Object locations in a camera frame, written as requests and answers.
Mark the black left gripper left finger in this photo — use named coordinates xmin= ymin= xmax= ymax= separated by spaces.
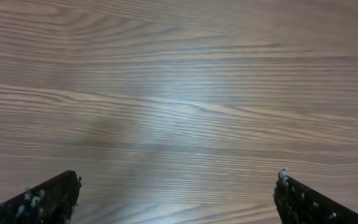
xmin=0 ymin=170 xmax=82 ymax=224

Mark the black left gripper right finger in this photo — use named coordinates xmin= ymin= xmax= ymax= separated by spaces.
xmin=273 ymin=168 xmax=358 ymax=224

